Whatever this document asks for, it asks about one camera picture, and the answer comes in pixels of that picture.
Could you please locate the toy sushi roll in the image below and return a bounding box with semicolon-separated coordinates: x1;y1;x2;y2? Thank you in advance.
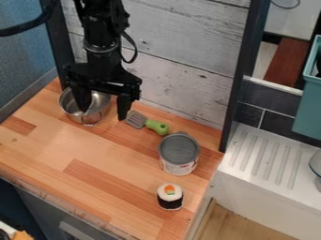
155;182;186;211

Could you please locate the toy sink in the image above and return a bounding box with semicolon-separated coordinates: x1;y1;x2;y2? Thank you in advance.
207;75;321;240

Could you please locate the grey can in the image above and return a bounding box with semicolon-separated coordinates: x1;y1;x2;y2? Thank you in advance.
158;132;203;177

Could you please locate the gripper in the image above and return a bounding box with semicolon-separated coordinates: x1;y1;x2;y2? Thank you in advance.
61;52;144;122

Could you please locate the silver pot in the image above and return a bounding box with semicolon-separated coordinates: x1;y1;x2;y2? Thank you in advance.
57;86;115;128

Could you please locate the teal bin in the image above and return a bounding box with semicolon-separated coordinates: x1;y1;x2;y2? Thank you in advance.
290;34;321;141

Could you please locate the grey spatula with green handle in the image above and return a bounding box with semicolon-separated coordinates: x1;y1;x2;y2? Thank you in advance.
124;110;173;137

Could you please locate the black cable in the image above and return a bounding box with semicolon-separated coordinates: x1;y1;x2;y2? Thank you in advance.
0;0;58;38

